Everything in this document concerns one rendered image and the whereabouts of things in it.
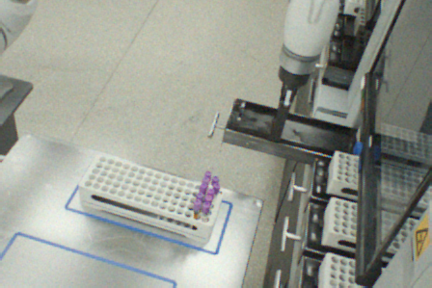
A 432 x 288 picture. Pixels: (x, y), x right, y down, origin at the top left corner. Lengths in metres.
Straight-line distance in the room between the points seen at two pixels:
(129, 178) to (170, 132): 1.36
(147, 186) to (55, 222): 0.20
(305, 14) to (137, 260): 0.61
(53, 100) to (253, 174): 1.02
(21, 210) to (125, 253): 0.24
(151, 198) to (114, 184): 0.09
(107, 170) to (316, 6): 0.56
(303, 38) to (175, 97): 1.60
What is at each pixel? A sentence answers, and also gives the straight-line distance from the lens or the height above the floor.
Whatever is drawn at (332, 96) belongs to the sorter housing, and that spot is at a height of 0.73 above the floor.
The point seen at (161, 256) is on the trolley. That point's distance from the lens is 1.12.
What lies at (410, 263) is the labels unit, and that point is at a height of 1.15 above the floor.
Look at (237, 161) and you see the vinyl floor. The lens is 2.43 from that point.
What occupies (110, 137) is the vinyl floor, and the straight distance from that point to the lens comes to 2.46.
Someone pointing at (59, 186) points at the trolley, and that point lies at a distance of 1.23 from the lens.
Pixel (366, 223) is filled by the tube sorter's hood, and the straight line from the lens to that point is 1.05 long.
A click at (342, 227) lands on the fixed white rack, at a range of 1.19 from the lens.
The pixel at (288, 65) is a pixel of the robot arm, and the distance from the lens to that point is 1.21.
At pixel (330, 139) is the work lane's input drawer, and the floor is 0.80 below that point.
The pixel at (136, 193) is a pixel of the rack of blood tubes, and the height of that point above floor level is 0.88.
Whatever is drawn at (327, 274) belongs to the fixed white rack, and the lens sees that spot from 1.11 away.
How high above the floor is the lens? 1.77
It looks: 44 degrees down
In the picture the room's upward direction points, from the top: 11 degrees clockwise
